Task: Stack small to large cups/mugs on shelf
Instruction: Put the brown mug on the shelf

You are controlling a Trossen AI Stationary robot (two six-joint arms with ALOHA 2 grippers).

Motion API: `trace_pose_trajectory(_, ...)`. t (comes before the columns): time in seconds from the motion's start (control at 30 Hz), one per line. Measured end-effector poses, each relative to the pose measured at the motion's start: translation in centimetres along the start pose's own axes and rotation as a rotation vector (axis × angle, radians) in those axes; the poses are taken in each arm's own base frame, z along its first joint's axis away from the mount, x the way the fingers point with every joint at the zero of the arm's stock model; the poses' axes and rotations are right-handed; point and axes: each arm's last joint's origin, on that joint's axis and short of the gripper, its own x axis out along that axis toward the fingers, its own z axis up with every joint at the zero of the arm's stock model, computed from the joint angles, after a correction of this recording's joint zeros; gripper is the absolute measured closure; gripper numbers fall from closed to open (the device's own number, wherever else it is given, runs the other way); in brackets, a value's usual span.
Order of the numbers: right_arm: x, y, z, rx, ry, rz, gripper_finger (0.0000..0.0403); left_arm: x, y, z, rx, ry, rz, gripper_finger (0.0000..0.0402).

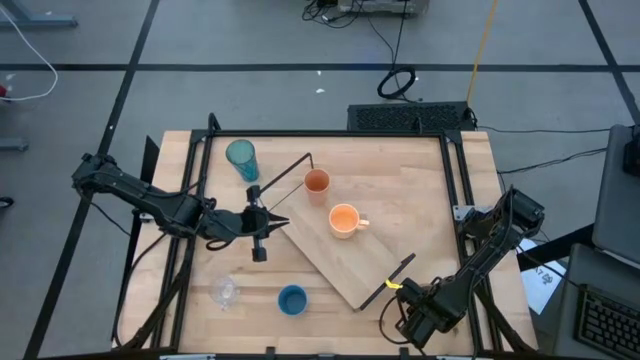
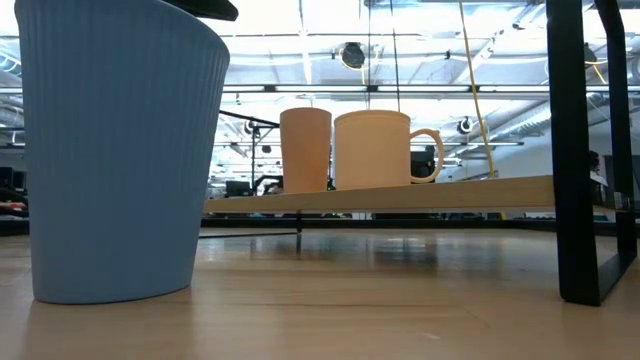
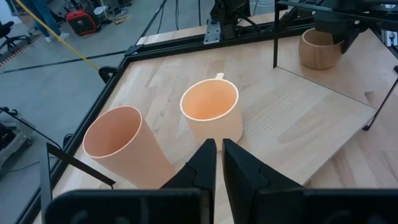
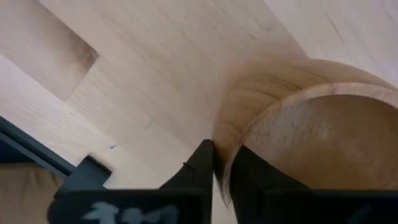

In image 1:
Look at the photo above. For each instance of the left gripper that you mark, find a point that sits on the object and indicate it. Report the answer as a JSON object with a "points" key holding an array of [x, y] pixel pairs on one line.
{"points": [[235, 222]]}

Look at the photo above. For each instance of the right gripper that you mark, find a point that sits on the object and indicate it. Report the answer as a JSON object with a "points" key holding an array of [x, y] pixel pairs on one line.
{"points": [[425, 315]]}

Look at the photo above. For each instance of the tall peach tumbler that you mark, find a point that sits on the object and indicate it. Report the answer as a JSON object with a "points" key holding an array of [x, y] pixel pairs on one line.
{"points": [[317, 182]]}

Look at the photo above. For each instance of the teal faceted tumbler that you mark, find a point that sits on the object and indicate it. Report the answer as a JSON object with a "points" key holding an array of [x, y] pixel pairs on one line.
{"points": [[242, 157]]}

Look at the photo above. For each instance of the blue ribbed cup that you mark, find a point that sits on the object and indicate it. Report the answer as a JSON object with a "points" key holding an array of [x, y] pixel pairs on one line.
{"points": [[293, 300]]}

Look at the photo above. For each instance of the clear glass mug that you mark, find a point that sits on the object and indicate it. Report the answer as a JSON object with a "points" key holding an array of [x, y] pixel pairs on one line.
{"points": [[224, 291]]}

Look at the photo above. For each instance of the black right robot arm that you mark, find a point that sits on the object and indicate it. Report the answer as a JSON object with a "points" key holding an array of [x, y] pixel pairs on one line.
{"points": [[500, 235]]}

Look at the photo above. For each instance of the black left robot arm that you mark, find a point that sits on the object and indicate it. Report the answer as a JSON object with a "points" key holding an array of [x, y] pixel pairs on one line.
{"points": [[140, 192]]}

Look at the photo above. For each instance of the wooden shelf with black legs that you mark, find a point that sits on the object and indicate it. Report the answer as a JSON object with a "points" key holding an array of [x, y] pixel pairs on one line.
{"points": [[350, 260]]}

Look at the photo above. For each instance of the white paper sheet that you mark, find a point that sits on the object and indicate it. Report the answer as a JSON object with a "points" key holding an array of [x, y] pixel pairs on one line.
{"points": [[542, 285]]}

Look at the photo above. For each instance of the black keyboard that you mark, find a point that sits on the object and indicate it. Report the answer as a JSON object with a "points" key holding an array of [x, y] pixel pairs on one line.
{"points": [[607, 320]]}

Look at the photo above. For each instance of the grey laptop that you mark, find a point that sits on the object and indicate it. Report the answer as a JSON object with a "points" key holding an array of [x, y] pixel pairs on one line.
{"points": [[617, 200]]}

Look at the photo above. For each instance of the grey floor device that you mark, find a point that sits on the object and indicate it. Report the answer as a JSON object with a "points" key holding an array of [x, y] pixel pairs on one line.
{"points": [[380, 6]]}

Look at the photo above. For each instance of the grey desk foot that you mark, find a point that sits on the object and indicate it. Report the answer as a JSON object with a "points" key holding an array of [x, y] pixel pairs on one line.
{"points": [[40, 21]]}

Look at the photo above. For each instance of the black table frame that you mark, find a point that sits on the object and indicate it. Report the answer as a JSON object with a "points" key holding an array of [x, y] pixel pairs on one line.
{"points": [[325, 133]]}

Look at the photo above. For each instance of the silver frame bracket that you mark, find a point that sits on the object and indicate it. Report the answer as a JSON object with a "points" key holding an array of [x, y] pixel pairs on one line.
{"points": [[467, 212], [145, 217]]}

